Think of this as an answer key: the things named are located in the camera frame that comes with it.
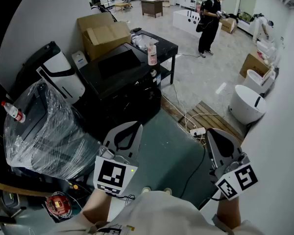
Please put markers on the brown wooden cabinet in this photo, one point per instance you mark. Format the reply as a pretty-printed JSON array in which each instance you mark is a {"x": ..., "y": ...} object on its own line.
[{"x": 152, "y": 8}]

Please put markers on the low wooden table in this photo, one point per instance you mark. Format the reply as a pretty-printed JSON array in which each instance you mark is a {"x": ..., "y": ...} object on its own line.
[{"x": 122, "y": 6}]

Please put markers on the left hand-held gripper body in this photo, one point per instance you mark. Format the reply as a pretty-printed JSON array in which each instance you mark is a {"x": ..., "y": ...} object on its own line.
[{"x": 111, "y": 175}]

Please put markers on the white box with black dots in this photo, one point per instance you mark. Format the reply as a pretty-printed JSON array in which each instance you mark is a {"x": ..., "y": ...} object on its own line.
[{"x": 183, "y": 21}]

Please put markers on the person's right forearm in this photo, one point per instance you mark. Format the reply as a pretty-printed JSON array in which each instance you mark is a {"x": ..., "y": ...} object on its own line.
[{"x": 229, "y": 212}]

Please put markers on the black box appliance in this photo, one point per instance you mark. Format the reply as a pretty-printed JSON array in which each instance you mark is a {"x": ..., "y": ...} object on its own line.
[{"x": 117, "y": 77}]

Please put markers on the person's shoe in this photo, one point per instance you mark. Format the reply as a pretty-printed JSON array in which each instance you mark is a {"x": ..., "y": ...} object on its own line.
[
  {"x": 146, "y": 190},
  {"x": 167, "y": 191}
]

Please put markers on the person's left forearm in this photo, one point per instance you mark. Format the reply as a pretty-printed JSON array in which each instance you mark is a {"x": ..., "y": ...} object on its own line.
[{"x": 98, "y": 207}]

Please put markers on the small white toilet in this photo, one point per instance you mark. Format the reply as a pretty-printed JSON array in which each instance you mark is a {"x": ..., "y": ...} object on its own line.
[{"x": 256, "y": 81}]

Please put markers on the flat black device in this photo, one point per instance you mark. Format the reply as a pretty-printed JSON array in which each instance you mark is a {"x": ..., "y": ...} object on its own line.
[{"x": 137, "y": 29}]

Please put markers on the white cabinet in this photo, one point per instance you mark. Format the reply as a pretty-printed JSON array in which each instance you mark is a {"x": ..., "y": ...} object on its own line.
[{"x": 189, "y": 2}]

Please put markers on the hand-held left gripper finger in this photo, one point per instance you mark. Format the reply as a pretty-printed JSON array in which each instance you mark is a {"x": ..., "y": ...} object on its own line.
[
  {"x": 110, "y": 141},
  {"x": 137, "y": 143}
]

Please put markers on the tilted brown cardboard box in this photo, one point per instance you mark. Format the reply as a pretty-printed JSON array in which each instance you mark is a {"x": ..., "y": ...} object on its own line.
[{"x": 253, "y": 66}]

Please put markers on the plastic-wrapped appliance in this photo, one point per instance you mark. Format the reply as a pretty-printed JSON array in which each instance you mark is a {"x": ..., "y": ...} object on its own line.
[{"x": 49, "y": 136}]

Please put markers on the red device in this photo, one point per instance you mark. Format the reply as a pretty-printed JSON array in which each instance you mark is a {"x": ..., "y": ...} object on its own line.
[{"x": 58, "y": 204}]

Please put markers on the small white blue-label box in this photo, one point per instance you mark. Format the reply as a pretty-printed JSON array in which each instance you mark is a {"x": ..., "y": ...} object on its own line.
[{"x": 80, "y": 60}]

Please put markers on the small brown cardboard box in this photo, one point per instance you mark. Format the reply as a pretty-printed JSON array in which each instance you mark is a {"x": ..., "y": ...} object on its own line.
[{"x": 227, "y": 25}]

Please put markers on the pink body wash bottle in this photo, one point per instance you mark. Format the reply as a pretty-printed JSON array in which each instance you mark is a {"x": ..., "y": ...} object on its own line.
[{"x": 152, "y": 55}]

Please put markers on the wooden slat pallet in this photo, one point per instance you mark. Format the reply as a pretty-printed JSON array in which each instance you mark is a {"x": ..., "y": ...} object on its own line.
[{"x": 210, "y": 116}]

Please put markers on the wooden plank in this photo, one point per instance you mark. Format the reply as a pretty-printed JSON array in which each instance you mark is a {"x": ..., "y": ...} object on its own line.
[{"x": 14, "y": 188}]

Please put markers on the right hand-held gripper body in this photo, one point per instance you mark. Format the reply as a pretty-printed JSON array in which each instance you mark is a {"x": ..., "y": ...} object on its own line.
[{"x": 237, "y": 180}]

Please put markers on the person's left shoe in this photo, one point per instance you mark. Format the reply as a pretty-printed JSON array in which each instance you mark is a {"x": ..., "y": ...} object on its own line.
[{"x": 146, "y": 190}]

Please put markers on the white round bin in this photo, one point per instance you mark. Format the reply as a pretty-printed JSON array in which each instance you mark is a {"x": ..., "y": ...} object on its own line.
[{"x": 245, "y": 104}]

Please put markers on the dark green floor mat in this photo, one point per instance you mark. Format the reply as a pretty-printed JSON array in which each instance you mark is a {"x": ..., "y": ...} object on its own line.
[{"x": 166, "y": 155}]

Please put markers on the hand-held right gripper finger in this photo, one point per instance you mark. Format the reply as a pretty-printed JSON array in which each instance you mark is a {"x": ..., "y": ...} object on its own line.
[
  {"x": 212, "y": 150},
  {"x": 227, "y": 143}
]

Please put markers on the person's light shirt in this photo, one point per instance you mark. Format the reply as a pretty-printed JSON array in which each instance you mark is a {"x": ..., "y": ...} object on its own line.
[{"x": 161, "y": 212}]

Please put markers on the black table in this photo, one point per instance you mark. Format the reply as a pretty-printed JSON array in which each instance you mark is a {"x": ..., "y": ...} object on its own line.
[{"x": 165, "y": 48}]

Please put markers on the person's right shoe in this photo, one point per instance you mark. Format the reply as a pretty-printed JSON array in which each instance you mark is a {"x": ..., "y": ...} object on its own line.
[{"x": 167, "y": 191}]

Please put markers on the open cardboard box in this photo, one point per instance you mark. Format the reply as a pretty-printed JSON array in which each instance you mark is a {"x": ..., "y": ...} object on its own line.
[{"x": 105, "y": 43}]

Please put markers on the white and black air purifier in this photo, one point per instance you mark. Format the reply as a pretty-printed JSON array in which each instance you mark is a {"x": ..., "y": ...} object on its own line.
[{"x": 61, "y": 72}]

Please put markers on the white power strip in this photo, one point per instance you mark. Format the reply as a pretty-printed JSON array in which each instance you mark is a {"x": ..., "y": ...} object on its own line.
[{"x": 197, "y": 131}]

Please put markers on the red label water bottle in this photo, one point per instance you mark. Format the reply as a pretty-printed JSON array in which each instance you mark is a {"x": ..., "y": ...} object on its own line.
[{"x": 14, "y": 112}]

